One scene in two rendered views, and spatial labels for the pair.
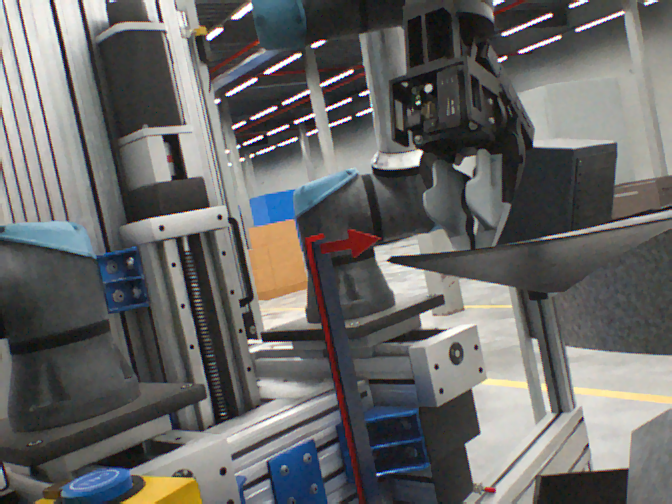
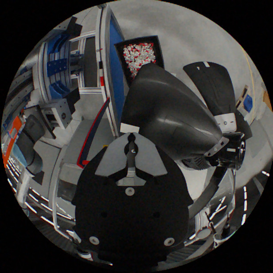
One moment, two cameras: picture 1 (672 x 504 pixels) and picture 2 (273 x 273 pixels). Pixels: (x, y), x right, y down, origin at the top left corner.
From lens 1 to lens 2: 0.72 m
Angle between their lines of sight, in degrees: 128
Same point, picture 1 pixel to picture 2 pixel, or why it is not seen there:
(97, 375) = (37, 131)
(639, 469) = not seen: hidden behind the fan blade
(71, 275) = (25, 150)
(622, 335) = not seen: outside the picture
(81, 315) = (29, 142)
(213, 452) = (58, 110)
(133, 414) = (44, 123)
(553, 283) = (151, 76)
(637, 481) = not seen: hidden behind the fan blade
